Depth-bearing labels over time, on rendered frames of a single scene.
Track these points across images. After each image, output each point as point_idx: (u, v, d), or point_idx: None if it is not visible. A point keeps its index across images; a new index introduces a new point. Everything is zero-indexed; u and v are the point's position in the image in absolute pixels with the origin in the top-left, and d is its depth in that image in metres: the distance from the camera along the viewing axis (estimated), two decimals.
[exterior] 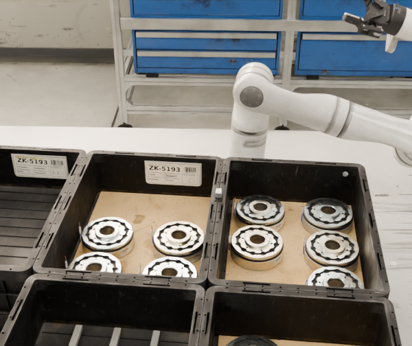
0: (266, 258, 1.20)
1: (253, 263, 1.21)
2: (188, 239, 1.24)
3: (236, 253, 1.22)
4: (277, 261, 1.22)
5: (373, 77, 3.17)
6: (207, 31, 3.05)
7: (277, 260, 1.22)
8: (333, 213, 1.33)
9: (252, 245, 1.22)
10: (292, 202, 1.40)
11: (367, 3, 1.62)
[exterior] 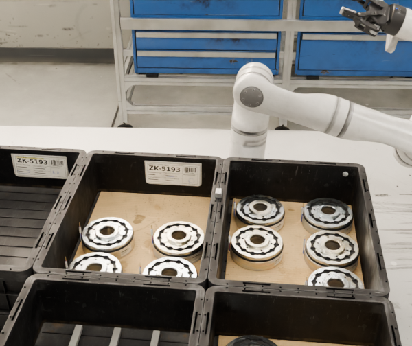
0: (266, 258, 1.20)
1: (253, 263, 1.21)
2: (188, 239, 1.24)
3: (236, 253, 1.22)
4: (277, 261, 1.22)
5: (373, 77, 3.17)
6: (207, 31, 3.05)
7: (277, 261, 1.22)
8: (333, 213, 1.33)
9: (252, 245, 1.22)
10: (292, 202, 1.40)
11: (364, 5, 1.62)
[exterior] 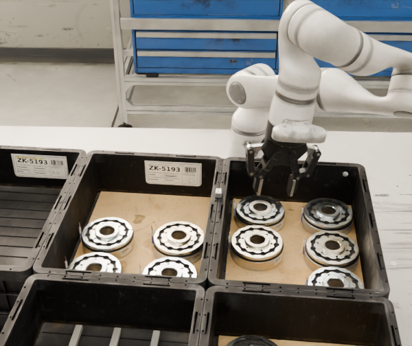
0: (266, 258, 1.20)
1: (253, 263, 1.21)
2: (188, 239, 1.24)
3: (236, 253, 1.22)
4: (277, 261, 1.22)
5: (373, 77, 3.17)
6: (207, 31, 3.05)
7: (277, 261, 1.22)
8: (333, 213, 1.33)
9: (252, 245, 1.22)
10: (292, 202, 1.40)
11: (291, 168, 1.15)
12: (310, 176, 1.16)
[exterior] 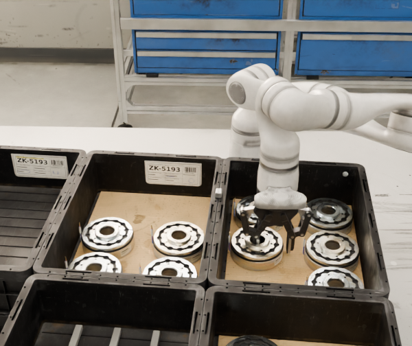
0: (266, 258, 1.20)
1: (253, 263, 1.21)
2: (188, 239, 1.24)
3: (236, 253, 1.22)
4: (277, 261, 1.22)
5: (373, 77, 3.17)
6: (207, 31, 3.05)
7: (277, 261, 1.22)
8: (333, 213, 1.33)
9: (252, 245, 1.22)
10: None
11: (285, 228, 1.21)
12: (305, 235, 1.22)
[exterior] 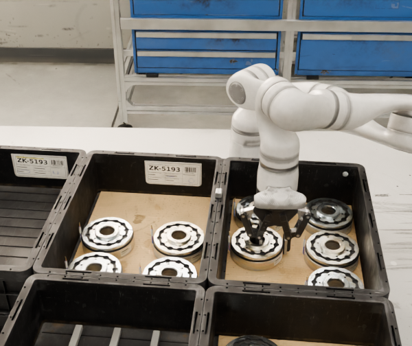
0: (266, 258, 1.20)
1: (252, 263, 1.21)
2: (188, 239, 1.24)
3: (236, 253, 1.22)
4: (277, 261, 1.22)
5: (373, 77, 3.17)
6: (207, 31, 3.05)
7: (277, 261, 1.22)
8: (333, 213, 1.33)
9: (251, 245, 1.22)
10: None
11: (283, 228, 1.22)
12: (300, 236, 1.22)
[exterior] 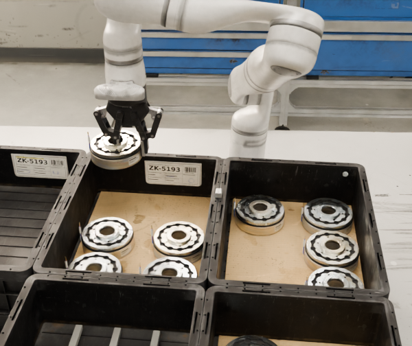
0: (119, 156, 1.23)
1: (106, 161, 1.24)
2: (188, 239, 1.24)
3: (92, 152, 1.25)
4: (131, 160, 1.25)
5: (373, 77, 3.17)
6: (207, 31, 3.05)
7: (132, 160, 1.25)
8: (333, 213, 1.33)
9: (108, 145, 1.25)
10: (292, 202, 1.40)
11: (137, 128, 1.24)
12: (154, 136, 1.24)
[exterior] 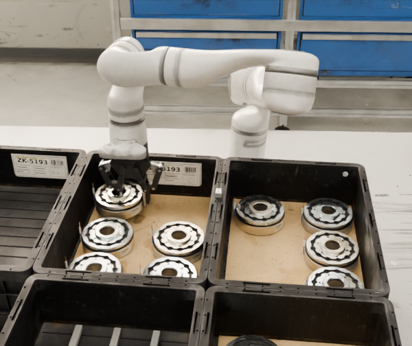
0: (121, 208, 1.31)
1: (110, 213, 1.31)
2: (188, 239, 1.24)
3: (97, 203, 1.32)
4: (134, 211, 1.32)
5: (373, 77, 3.17)
6: (207, 31, 3.05)
7: (134, 211, 1.32)
8: (333, 213, 1.33)
9: (111, 196, 1.33)
10: (292, 202, 1.40)
11: (139, 181, 1.31)
12: (156, 189, 1.32)
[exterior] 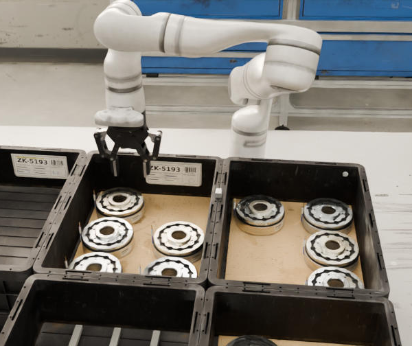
0: (122, 215, 1.32)
1: None
2: (188, 239, 1.24)
3: (97, 210, 1.34)
4: (134, 218, 1.33)
5: (373, 77, 3.17)
6: None
7: (135, 218, 1.34)
8: (333, 213, 1.33)
9: (112, 203, 1.34)
10: (292, 202, 1.40)
11: (139, 151, 1.28)
12: (157, 158, 1.28)
